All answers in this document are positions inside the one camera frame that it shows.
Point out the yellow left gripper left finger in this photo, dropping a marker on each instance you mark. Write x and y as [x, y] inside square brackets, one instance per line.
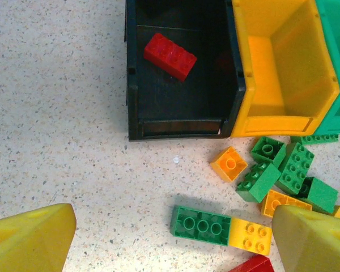
[28, 243]

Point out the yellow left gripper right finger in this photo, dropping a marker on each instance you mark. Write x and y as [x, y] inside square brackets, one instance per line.
[314, 246]

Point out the yellow two-by-two lego brick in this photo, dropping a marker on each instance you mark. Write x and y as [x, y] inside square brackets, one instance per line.
[250, 236]

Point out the green two-by-four lego brick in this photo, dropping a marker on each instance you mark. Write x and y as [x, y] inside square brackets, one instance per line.
[201, 225]
[296, 168]

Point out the orange-yellow two-by-two lego brick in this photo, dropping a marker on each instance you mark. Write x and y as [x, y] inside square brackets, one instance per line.
[229, 164]

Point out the green two-by-two lego brick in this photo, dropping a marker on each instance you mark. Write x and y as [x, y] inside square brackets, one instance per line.
[265, 181]
[267, 148]

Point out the thin green lego plate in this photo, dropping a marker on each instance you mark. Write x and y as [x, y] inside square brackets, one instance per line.
[318, 139]

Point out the yellow plastic bin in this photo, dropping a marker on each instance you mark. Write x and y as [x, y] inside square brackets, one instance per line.
[300, 56]

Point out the black plastic bin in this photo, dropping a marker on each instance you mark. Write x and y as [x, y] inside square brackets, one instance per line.
[173, 107]

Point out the red two-by-four lego brick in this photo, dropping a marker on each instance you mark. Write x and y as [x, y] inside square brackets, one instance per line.
[170, 56]

